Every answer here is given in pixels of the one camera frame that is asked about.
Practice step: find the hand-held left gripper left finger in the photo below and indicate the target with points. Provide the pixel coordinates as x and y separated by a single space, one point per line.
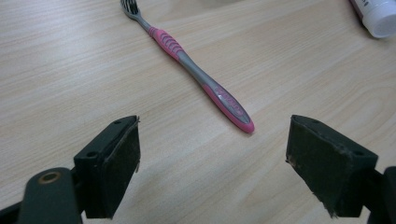
106 174

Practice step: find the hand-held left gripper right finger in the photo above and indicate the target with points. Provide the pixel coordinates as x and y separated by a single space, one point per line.
330 168

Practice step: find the pink and grey toothbrush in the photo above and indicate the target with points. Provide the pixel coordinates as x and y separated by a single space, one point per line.
168 43

